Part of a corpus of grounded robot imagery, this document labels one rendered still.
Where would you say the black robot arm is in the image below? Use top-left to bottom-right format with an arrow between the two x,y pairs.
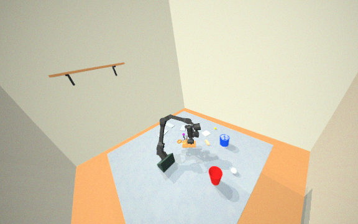
156,114 -> 201,160

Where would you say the blue cup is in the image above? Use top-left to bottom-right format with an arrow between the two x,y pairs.
220,134 -> 230,147

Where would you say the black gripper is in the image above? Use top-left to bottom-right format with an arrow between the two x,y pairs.
187,130 -> 194,144

